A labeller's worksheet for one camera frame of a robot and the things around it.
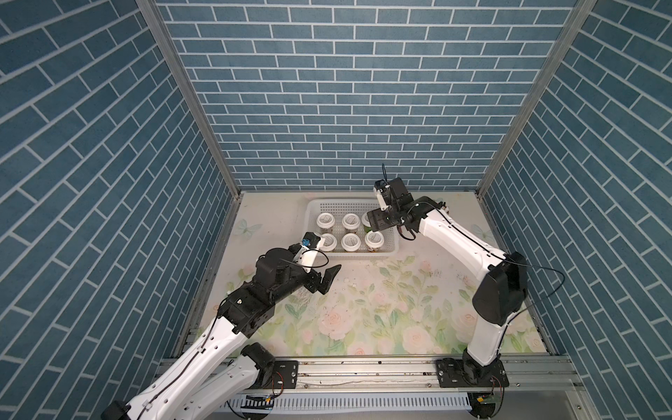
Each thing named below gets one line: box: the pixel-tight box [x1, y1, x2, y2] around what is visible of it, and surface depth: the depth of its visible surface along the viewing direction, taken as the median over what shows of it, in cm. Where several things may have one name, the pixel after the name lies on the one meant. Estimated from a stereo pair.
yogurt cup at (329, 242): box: [319, 232, 338, 252], surface depth 96 cm
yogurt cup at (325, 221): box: [316, 211, 336, 235], surface depth 104 cm
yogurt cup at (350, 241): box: [340, 232, 362, 252], surface depth 96 cm
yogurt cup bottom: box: [364, 230, 385, 252], surface depth 98 cm
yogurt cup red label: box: [341, 212, 362, 231], surface depth 102 cm
